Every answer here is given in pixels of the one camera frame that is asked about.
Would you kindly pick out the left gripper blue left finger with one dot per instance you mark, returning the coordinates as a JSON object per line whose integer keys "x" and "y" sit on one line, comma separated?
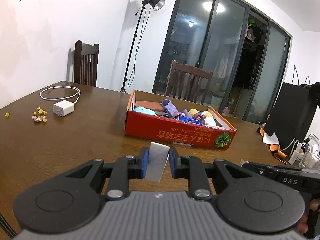
{"x": 122, "y": 171}

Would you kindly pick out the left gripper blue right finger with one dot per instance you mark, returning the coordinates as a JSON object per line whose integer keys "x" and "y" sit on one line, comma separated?
{"x": 192, "y": 169}

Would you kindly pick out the blue tissue pack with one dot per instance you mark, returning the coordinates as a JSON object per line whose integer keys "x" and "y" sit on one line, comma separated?
{"x": 189, "y": 120}

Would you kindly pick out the pink satin pouch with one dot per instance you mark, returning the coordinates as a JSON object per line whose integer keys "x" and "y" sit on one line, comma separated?
{"x": 197, "y": 118}

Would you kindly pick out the yellow plush toy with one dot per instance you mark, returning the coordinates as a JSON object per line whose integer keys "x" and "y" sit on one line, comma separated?
{"x": 194, "y": 113}

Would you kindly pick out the light blue plush toy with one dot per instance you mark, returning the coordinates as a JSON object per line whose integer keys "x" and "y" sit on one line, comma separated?
{"x": 144, "y": 110}

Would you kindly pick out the purple knitted cloth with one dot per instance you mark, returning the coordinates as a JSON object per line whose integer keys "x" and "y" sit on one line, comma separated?
{"x": 170, "y": 110}

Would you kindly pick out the brown layered sponge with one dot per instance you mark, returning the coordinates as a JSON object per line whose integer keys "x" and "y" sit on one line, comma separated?
{"x": 155, "y": 106}

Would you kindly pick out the person right hand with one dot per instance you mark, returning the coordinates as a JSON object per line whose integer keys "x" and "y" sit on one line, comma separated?
{"x": 303, "y": 227}

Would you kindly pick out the glass jar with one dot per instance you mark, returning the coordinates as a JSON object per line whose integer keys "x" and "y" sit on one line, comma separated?
{"x": 311, "y": 154}

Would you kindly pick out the white spray bottle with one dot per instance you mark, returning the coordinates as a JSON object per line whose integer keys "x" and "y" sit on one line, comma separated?
{"x": 297, "y": 154}

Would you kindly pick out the white paper sheet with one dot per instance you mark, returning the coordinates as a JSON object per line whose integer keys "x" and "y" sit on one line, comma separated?
{"x": 157, "y": 160}

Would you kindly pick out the red cardboard box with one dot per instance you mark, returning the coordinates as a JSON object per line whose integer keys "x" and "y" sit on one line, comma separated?
{"x": 170, "y": 130}

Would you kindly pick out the dark wooden chair by door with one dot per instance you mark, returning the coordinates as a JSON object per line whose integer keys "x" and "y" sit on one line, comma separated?
{"x": 188, "y": 82}

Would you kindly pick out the black garment on stand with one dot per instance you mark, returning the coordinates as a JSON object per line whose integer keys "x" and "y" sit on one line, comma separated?
{"x": 314, "y": 92}

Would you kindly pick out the small yellow candy pile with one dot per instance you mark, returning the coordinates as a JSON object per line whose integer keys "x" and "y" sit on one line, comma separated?
{"x": 39, "y": 116}

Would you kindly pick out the dark wooden chair left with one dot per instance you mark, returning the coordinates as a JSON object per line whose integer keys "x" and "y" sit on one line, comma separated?
{"x": 85, "y": 63}

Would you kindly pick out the sliding glass door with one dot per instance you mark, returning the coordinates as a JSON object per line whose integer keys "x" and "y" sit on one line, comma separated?
{"x": 246, "y": 51}

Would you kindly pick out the studio light on stand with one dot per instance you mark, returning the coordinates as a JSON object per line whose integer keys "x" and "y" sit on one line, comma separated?
{"x": 144, "y": 14}

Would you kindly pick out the white charger with cable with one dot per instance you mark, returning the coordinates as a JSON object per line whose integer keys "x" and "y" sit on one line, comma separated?
{"x": 63, "y": 106}

